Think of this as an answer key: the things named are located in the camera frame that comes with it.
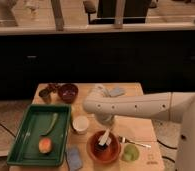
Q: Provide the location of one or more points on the black dish brush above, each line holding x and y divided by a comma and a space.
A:
100, 148

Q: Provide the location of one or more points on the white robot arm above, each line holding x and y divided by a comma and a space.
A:
170, 106

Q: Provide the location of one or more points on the green chili pepper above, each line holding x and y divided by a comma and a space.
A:
52, 124

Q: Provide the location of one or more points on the blue sponge near tray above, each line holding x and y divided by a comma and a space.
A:
73, 159

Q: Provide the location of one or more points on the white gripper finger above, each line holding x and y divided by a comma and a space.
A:
104, 137
108, 142

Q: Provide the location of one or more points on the dark brown toy object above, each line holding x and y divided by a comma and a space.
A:
53, 87

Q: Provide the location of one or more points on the orange peach fruit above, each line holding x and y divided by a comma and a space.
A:
45, 145

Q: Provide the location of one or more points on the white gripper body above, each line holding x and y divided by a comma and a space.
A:
105, 120

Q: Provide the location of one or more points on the green cup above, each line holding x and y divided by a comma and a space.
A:
130, 153

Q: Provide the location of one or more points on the dark red bowl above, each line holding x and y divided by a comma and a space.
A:
68, 92

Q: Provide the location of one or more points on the green plastic tray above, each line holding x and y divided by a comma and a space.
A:
36, 120

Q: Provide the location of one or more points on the metal spoon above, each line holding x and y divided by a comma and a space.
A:
125, 140

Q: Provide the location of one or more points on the dark metal cup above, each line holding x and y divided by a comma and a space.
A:
45, 96

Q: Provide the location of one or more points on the white cup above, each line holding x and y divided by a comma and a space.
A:
80, 124

